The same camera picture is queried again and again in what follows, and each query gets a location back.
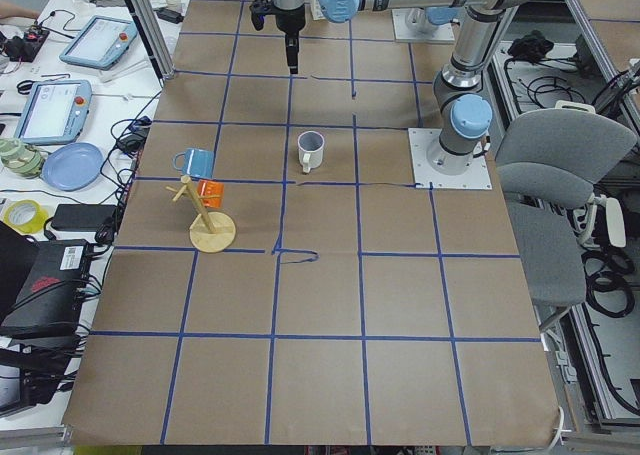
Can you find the lower teach pendant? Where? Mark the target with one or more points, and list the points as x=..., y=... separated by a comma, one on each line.
x=55, y=112

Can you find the green tape rolls stack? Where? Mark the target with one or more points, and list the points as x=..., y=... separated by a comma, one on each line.
x=20, y=158

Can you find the black power adapter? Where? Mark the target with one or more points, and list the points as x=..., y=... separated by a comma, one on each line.
x=81, y=217

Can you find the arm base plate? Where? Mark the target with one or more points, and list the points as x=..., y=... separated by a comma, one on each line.
x=434, y=168
x=432, y=25

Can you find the blue mug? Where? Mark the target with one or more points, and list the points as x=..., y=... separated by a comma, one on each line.
x=195, y=162

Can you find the orange cup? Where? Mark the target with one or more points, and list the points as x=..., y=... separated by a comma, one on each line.
x=210, y=193

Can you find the upper teach pendant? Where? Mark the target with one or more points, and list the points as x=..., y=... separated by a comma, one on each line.
x=101, y=43

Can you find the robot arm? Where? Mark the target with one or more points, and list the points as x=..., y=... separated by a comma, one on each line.
x=482, y=27

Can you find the aluminium frame post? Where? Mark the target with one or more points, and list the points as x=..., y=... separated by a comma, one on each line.
x=149, y=30

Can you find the light blue plate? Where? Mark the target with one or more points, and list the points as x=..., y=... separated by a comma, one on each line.
x=72, y=167

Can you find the yellow tape roll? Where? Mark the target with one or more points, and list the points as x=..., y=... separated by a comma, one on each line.
x=26, y=216

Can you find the black electronics box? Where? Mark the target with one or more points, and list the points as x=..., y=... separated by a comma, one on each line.
x=50, y=299

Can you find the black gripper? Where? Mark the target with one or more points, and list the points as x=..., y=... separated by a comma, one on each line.
x=288, y=20

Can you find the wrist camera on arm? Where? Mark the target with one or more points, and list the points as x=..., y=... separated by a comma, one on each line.
x=260, y=9

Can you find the teach pendant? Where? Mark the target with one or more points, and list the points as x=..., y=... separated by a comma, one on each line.
x=55, y=112
x=101, y=43

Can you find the grey office chair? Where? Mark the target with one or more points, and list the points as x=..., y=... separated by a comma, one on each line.
x=548, y=163

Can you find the white ribbed mug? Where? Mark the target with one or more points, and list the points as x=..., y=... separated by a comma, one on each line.
x=311, y=146

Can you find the wooden mug tree stand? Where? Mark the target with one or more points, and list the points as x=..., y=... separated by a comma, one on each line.
x=211, y=231

